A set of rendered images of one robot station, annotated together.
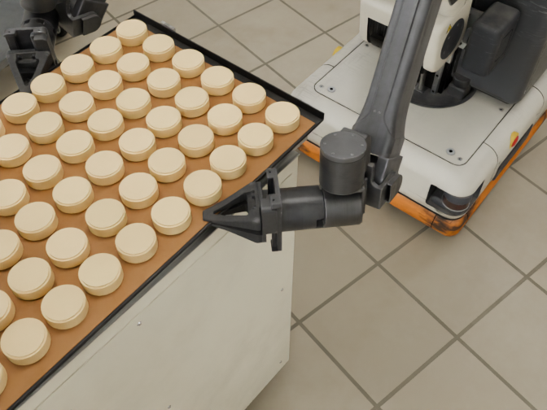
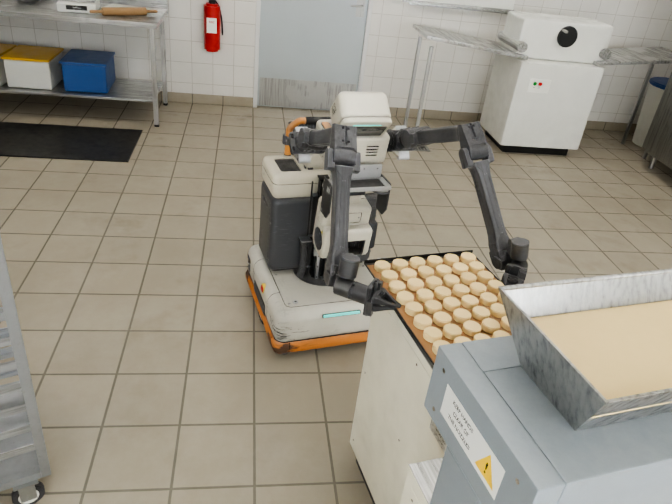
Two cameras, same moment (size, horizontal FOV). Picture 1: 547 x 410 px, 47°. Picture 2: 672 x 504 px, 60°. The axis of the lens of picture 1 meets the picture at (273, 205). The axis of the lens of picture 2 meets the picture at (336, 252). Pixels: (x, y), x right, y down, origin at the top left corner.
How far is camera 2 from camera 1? 173 cm
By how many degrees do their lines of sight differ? 49
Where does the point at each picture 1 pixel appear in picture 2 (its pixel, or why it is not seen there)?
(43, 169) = (464, 313)
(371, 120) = (501, 236)
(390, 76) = (498, 218)
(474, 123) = (363, 277)
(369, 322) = not seen: hidden behind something
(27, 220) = (492, 325)
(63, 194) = (482, 313)
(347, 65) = (283, 288)
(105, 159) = (468, 298)
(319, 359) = not seen: hidden behind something
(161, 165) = (480, 288)
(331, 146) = (519, 243)
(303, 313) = not seen: hidden behind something
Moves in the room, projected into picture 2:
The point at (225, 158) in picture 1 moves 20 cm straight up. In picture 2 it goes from (486, 275) to (501, 219)
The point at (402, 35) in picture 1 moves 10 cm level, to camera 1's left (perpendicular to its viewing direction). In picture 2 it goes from (494, 204) to (484, 214)
